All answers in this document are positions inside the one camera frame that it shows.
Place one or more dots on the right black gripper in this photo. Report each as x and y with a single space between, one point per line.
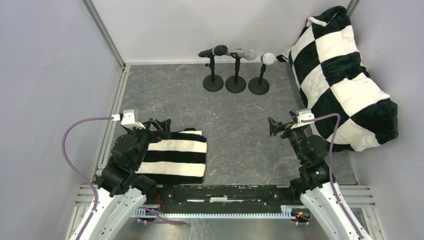
284 128

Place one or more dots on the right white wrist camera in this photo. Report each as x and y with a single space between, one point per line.
302 117

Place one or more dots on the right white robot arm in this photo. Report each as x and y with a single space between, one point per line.
316 187

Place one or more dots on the black white checkered pillow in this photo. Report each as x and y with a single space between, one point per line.
352 112

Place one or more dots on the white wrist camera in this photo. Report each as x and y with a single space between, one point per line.
128 119
302 117

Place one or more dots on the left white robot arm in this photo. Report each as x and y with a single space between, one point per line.
119 190

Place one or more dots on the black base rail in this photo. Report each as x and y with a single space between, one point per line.
197 198

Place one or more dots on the white cable duct strip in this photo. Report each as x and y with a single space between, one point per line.
284 213

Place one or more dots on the white microphone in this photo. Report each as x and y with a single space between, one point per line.
268 59

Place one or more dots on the black mic stand back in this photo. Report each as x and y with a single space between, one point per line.
212 82

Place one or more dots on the black mic stand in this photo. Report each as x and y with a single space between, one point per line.
235 83
259 85
212 82

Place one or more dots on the black white striped cloth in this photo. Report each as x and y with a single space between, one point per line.
182 159

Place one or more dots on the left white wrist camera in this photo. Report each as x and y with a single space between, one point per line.
128 119

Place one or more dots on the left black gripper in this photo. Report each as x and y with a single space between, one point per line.
151 127

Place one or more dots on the silver grey microphone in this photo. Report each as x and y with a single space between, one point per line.
248 54

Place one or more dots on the black microphone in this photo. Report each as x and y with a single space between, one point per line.
218 50

